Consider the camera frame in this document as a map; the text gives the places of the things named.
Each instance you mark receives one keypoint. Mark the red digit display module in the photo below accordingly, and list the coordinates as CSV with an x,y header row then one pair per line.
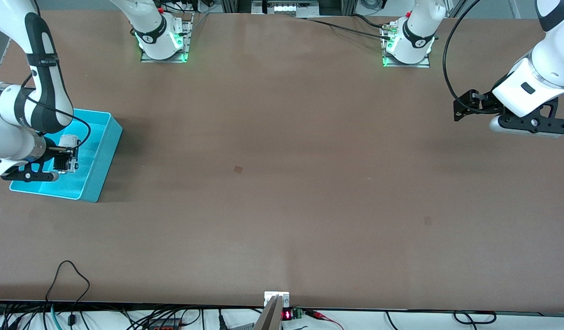
x,y
287,315

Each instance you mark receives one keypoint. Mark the silver camera mount bracket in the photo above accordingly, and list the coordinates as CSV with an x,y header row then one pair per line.
x,y
273,311

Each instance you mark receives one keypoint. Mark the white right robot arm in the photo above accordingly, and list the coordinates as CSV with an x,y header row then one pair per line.
x,y
7,133

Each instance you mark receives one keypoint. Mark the black power strip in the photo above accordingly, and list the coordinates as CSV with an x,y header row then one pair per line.
x,y
165,324

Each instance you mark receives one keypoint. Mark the blue plastic storage bin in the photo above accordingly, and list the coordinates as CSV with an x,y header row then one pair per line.
x,y
94,156

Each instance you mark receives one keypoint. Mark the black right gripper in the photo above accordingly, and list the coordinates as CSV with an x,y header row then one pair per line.
x,y
61,162

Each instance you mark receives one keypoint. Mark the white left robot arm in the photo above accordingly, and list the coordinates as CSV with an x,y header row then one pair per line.
x,y
539,78

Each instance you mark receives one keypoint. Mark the aluminium frame rack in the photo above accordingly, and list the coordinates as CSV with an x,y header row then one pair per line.
x,y
286,8

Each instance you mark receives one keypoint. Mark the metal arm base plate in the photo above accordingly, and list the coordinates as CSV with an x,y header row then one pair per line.
x,y
408,65
189,36

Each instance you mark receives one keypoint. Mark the white jeep toy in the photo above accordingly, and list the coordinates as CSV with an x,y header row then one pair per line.
x,y
69,140

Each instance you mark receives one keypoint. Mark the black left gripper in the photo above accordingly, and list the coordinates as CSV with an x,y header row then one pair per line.
x,y
487,105

